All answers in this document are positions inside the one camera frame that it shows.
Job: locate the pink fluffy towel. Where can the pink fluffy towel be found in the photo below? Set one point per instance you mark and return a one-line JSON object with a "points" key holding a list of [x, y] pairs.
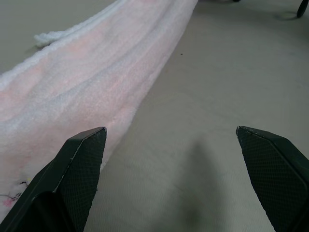
{"points": [[79, 79]]}

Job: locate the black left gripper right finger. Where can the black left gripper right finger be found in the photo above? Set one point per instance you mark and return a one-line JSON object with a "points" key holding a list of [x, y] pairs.
{"points": [[275, 178]]}

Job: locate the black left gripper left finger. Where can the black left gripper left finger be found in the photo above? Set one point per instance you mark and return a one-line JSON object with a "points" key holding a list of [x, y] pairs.
{"points": [[72, 183]]}

